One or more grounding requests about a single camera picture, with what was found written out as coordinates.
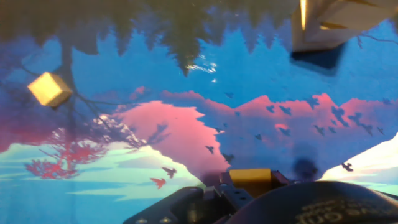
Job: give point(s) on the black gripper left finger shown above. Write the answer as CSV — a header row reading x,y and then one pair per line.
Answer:
x,y
233,194

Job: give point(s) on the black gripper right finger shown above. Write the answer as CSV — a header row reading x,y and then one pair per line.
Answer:
x,y
278,179

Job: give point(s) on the blue landscape printed mat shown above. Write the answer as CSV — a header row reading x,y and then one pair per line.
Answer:
x,y
155,124

